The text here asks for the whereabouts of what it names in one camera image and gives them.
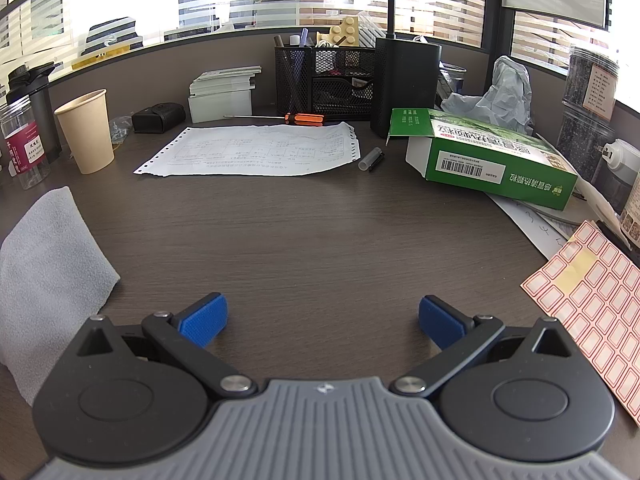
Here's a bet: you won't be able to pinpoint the grey towel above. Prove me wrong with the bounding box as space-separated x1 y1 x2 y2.
0 186 121 406

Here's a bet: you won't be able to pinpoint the clear jar with red label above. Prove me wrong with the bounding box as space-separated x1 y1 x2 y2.
0 95 52 191

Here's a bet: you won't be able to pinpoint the black water bottle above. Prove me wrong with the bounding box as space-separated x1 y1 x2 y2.
7 62 63 158

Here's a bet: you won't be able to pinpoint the beige paper cup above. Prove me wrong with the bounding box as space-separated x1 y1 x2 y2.
54 90 116 175

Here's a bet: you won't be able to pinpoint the clear plastic container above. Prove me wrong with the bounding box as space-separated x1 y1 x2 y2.
437 62 467 106

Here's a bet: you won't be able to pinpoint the white paper sheets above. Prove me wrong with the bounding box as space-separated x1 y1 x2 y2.
487 180 631 263

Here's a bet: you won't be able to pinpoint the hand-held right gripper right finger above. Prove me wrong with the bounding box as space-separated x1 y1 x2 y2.
389 295 576 400

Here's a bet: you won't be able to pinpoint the crumpled clear wrapper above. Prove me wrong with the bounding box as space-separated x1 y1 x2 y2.
109 116 133 143

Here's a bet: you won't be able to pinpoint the white box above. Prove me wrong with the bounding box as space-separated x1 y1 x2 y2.
188 87 253 124

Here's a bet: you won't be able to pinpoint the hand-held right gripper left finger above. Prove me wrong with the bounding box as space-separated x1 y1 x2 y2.
65 291 257 400

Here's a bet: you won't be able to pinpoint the stack of booklets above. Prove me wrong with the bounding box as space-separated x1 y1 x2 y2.
190 65 263 97

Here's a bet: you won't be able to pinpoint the black pouch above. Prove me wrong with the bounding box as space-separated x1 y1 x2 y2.
131 102 187 135

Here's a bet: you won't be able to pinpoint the white perforated paper sheet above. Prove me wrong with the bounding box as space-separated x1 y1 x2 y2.
133 121 362 178

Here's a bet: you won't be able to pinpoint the yellow toy brick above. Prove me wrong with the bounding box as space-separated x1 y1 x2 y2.
318 14 360 47

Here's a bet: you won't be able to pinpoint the small clear tube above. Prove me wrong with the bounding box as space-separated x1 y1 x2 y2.
357 146 385 173

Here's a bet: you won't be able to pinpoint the clear jar of dark contents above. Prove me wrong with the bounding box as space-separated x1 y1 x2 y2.
555 105 617 186

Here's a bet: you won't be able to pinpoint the black mesh desk organizer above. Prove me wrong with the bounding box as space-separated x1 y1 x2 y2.
274 42 377 116

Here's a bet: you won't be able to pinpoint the white power adapter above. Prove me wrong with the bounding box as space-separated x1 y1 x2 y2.
597 139 640 188

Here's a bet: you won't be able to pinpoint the yellow box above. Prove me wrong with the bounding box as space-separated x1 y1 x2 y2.
71 45 133 71

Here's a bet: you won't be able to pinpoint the grey plastic bag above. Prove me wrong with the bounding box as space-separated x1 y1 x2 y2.
440 56 535 135

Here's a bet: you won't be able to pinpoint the dark bag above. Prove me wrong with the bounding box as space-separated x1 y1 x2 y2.
80 17 146 56

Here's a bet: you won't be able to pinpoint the green cardboard box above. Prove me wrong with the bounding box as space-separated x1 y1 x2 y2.
385 107 579 212

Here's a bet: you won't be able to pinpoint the orange-handled screwdriver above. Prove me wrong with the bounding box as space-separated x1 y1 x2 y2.
223 112 326 126

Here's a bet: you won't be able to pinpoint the black speaker box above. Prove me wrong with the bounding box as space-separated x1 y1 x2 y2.
370 0 443 139

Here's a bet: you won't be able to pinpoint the red-bordered sticker sheet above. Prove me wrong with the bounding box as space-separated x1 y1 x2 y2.
520 220 640 428

